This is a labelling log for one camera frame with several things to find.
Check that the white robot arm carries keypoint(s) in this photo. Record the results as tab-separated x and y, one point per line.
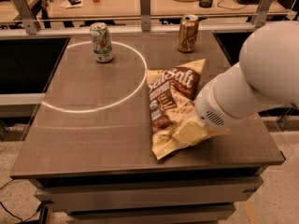
266	76

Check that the metal rail bracket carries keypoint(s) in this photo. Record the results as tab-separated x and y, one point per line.
259	19
145	15
29	21

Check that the middle metal rail bracket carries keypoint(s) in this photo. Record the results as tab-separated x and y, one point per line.
145	15

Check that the orange brown soda can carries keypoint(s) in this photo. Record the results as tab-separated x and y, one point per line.
187	33

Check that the left metal rail bracket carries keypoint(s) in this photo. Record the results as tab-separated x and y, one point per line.
29	21

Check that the brown sea salt chip bag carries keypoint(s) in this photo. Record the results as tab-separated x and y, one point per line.
171	102

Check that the right metal rail bracket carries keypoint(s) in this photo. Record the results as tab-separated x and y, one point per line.
259	19

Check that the green white soda can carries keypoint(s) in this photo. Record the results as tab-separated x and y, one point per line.
101	42

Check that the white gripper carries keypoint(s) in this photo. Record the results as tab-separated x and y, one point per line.
207	106

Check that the black mesh cup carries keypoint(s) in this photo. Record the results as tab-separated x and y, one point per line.
205	3

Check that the wooden background desk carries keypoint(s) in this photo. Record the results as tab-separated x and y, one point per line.
61	9

